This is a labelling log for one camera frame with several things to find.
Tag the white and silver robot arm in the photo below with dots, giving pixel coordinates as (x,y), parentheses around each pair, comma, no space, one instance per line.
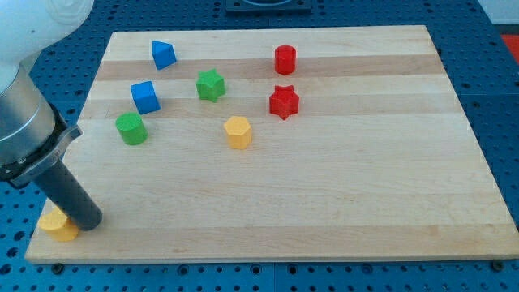
(33,133)

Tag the light wooden board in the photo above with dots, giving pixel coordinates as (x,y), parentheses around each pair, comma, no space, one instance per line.
(380,163)

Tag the blue cube block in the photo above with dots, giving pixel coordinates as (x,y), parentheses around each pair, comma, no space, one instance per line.
(144,97)

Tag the yellow hexagon block centre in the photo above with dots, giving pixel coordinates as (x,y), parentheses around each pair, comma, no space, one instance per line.
(238,131)

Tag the red star block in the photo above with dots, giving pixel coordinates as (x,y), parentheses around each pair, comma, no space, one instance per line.
(284,101)

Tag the green star block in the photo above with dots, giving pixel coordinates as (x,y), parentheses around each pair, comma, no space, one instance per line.
(210,85)

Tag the red cylinder block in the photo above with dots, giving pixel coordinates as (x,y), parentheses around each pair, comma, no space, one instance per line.
(285,57)

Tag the green cylinder block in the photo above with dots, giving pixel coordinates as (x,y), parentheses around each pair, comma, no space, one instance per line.
(131,128)

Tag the blue triangular prism block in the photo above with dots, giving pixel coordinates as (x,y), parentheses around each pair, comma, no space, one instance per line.
(163,54)

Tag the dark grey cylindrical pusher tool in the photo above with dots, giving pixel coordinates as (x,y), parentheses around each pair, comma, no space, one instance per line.
(62,188)

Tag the yellow hexagon block corner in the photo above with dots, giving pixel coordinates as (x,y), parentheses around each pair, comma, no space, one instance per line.
(58,226)

